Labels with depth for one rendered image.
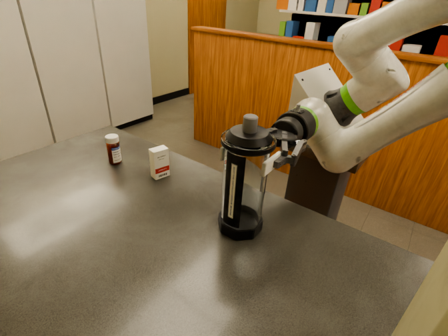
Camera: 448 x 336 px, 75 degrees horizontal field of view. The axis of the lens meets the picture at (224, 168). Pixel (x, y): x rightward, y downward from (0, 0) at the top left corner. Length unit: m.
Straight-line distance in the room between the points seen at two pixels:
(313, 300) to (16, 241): 0.60
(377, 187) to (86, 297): 2.29
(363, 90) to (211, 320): 0.86
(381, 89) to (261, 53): 1.65
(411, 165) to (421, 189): 0.20
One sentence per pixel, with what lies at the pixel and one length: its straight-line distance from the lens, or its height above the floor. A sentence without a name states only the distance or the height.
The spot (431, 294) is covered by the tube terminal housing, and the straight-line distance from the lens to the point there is 0.37.
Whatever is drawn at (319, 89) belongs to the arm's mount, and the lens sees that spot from 1.19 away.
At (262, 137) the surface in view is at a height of 1.18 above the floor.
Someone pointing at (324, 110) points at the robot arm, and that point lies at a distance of 0.86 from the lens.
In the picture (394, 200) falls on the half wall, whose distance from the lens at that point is 2.61.
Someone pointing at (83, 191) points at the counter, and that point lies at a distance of 0.86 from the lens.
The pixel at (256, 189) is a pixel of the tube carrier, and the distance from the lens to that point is 0.59.
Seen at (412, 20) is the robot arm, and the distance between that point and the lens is 0.87.
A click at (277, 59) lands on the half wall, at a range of 2.56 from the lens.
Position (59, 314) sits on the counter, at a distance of 0.60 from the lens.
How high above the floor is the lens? 1.40
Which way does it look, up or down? 30 degrees down
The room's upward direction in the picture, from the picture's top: 3 degrees clockwise
